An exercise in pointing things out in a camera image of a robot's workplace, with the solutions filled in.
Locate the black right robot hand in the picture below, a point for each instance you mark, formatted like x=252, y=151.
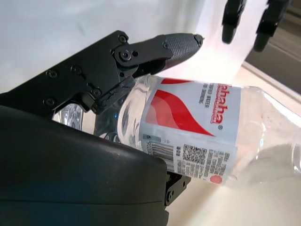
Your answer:
x=70, y=176

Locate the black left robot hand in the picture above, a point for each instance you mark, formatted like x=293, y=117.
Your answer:
x=231, y=21

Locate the clear water bottle red label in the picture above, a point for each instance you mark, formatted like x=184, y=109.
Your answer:
x=188, y=117

